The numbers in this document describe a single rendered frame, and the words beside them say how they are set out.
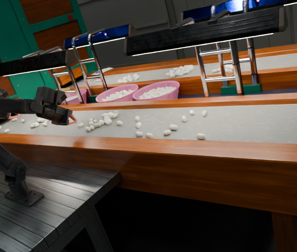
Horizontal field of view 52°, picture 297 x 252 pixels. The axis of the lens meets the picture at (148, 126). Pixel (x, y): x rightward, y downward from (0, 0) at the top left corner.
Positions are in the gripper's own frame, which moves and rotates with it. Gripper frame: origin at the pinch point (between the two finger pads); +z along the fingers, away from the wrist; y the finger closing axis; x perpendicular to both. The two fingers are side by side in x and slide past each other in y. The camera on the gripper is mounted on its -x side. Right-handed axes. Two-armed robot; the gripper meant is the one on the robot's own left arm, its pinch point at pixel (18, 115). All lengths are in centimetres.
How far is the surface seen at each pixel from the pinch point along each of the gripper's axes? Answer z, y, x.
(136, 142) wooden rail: 1, -79, 11
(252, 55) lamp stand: 45, -107, -39
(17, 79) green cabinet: 22, 46, -31
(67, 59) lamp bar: -0.4, -31.9, -27.4
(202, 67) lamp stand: 24, -92, -26
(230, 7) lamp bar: 42, -95, -64
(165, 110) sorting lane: 28, -73, -8
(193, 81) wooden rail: 54, -72, -32
